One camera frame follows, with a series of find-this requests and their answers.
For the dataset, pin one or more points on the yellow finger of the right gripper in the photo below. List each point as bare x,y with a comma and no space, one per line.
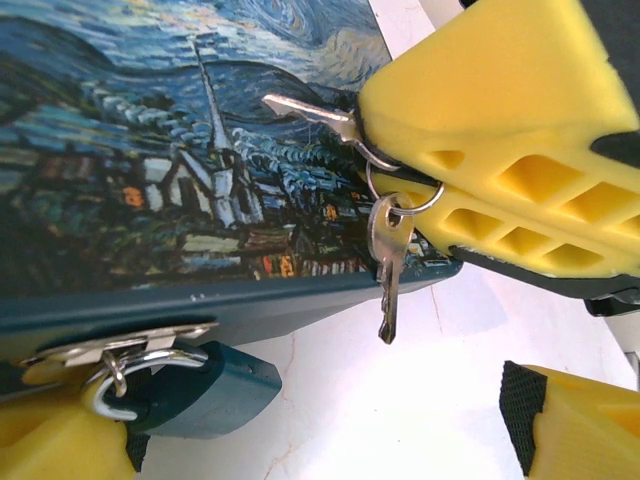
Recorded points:
490,75
490,220

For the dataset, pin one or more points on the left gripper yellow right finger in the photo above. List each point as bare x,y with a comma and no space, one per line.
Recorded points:
580,430

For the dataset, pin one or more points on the teal padlock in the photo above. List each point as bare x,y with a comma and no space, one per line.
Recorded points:
220,395

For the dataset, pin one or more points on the small silver key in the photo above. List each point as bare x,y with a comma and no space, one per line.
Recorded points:
310,112
390,240

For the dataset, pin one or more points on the starry night print box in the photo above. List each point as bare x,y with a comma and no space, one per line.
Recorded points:
150,150

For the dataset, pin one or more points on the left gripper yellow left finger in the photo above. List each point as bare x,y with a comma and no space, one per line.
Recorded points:
50,445

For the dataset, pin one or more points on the silver box hasp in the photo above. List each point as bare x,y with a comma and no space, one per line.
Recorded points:
125,345

